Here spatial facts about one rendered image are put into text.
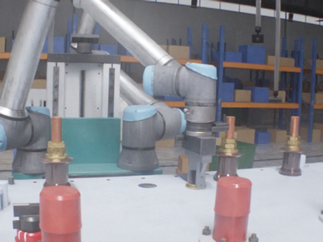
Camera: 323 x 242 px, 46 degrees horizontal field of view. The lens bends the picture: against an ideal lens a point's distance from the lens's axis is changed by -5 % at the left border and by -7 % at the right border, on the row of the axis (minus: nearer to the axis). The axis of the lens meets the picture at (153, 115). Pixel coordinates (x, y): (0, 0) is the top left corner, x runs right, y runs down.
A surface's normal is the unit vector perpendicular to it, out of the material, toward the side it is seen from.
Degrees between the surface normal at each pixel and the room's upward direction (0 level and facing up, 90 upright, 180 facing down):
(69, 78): 90
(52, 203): 89
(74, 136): 90
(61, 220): 89
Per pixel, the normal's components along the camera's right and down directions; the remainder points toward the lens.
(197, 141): -0.94, 0.00
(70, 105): 0.31, 0.11
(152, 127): 0.73, 0.09
